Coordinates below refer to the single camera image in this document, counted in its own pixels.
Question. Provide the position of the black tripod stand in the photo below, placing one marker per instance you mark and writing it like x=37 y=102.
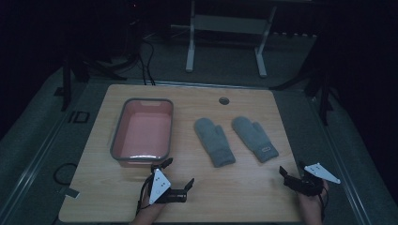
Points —
x=67 y=81
x=324 y=93

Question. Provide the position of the round grey table grommet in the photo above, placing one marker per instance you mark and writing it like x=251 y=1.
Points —
x=223 y=100

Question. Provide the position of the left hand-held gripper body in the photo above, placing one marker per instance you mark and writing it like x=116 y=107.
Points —
x=159 y=185

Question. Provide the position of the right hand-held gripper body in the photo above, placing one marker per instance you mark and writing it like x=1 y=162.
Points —
x=321 y=172

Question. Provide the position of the person's right hand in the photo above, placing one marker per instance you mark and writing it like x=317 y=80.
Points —
x=309 y=207

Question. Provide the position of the black rectangular floor frame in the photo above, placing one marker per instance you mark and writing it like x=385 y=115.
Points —
x=79 y=117

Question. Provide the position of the white metal stand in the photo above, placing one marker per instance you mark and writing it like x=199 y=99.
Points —
x=225 y=24

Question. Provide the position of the pink basin with grey rim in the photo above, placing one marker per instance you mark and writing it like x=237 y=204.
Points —
x=144 y=134

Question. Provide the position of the grey mitten with label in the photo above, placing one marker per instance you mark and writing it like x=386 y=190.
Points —
x=255 y=137

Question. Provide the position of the plain grey mitten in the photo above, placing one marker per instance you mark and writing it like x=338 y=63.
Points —
x=214 y=140

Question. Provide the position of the person's left hand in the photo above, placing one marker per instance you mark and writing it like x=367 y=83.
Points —
x=149 y=211

